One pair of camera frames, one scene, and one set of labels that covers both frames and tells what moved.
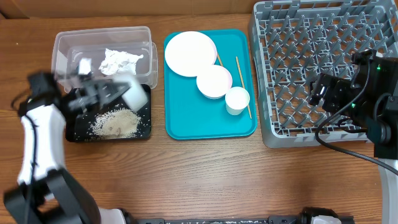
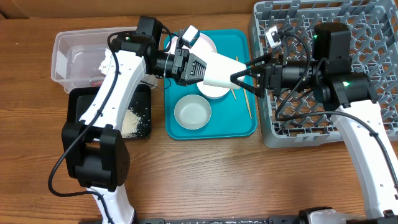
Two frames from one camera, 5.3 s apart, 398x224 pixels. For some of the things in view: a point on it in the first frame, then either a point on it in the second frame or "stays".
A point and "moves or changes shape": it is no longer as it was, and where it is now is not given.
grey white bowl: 135,96 moves or changes shape
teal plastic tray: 189,115 stays
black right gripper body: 339,91 to 287,76
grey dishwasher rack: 296,42 stays
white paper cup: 236,100 to 219,70
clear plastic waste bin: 69,46 stays
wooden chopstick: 220,60 to 234,94
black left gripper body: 89,98 to 179,65
